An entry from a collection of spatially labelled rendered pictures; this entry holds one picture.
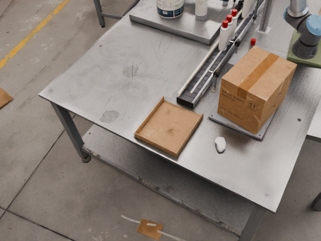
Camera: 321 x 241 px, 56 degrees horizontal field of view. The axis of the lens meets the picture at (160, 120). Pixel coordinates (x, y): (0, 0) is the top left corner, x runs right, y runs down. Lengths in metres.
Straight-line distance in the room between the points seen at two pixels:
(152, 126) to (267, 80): 0.64
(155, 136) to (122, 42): 0.85
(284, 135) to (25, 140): 2.18
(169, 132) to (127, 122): 0.25
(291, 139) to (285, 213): 0.85
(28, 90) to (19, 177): 1.00
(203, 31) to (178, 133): 0.84
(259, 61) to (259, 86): 0.17
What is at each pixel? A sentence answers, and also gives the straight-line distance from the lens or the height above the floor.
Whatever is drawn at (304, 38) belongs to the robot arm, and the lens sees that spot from 2.05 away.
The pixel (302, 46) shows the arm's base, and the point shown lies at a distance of 2.07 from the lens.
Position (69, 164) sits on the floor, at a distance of 2.66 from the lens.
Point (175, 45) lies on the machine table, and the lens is 2.14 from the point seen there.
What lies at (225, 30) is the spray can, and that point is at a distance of 1.92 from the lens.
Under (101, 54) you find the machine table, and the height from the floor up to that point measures 0.83.
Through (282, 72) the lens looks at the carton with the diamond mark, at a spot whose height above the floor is 1.12.
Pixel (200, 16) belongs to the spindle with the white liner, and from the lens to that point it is 2.26.
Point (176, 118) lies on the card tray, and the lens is 1.68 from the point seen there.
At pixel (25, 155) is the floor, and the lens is 2.87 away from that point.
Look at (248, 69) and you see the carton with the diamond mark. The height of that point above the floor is 1.12.
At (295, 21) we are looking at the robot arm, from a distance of 2.06.
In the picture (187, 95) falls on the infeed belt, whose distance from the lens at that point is 1.73.
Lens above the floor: 2.16
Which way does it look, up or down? 52 degrees down
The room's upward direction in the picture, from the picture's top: 7 degrees counter-clockwise
